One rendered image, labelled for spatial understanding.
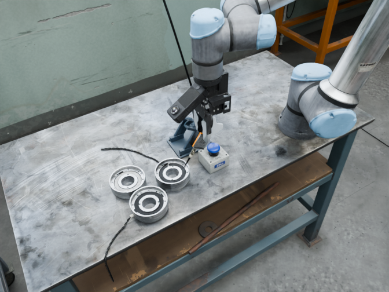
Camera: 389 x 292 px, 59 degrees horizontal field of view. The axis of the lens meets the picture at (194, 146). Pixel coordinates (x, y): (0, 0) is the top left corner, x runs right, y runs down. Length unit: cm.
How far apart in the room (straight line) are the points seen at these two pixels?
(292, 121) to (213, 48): 48
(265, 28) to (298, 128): 47
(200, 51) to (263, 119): 53
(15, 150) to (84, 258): 52
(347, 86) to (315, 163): 58
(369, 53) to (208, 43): 40
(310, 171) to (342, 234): 62
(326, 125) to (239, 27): 38
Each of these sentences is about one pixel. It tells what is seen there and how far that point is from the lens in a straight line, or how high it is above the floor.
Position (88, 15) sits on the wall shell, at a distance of 246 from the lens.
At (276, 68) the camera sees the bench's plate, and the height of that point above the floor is 80.
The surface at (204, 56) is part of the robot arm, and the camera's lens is 81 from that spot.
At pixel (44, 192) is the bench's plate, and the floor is 80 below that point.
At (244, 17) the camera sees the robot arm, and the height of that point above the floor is 127.
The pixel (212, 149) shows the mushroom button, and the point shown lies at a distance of 103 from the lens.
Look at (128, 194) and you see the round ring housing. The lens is 100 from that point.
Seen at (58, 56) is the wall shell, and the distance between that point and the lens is 251.
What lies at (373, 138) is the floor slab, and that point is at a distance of 259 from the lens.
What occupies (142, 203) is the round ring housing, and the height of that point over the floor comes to 83.
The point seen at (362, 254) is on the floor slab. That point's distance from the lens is 197.
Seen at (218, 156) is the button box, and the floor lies 85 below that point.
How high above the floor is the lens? 159
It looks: 44 degrees down
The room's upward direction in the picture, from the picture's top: 3 degrees counter-clockwise
